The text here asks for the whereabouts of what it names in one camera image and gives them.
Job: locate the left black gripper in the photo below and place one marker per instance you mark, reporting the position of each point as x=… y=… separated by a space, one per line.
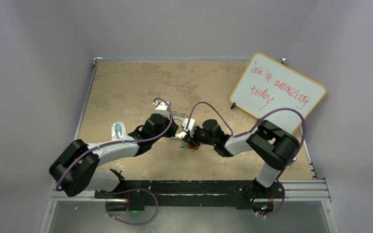
x=172 y=131

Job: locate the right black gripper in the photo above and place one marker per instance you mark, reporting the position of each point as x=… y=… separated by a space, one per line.
x=192 y=140

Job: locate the silver disc with keyrings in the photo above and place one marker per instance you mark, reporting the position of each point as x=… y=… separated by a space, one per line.
x=178 y=119

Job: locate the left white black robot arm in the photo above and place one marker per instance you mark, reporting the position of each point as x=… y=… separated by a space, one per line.
x=75 y=170

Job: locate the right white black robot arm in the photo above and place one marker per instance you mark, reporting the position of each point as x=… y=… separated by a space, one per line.
x=275 y=146

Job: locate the keys with red green tags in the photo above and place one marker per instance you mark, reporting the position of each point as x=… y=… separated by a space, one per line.
x=189 y=147

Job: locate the whiteboard with red writing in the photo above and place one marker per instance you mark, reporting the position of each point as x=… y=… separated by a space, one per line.
x=267 y=84

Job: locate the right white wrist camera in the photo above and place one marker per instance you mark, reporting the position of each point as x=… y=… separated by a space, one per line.
x=189 y=126

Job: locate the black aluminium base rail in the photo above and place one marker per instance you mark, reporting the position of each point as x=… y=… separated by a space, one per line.
x=240 y=194

